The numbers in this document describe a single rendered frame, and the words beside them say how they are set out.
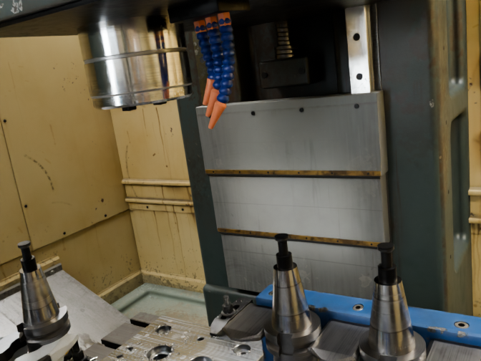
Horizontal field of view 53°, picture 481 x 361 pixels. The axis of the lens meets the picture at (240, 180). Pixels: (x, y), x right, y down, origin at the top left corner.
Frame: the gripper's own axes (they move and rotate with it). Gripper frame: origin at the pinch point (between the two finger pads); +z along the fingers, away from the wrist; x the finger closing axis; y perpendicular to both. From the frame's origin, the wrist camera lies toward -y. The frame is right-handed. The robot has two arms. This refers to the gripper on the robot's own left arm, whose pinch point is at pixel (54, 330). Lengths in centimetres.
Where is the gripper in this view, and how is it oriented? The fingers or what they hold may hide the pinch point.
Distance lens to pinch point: 72.1
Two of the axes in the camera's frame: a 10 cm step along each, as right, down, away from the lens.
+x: 8.5, 0.7, -5.2
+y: 1.0, 9.5, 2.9
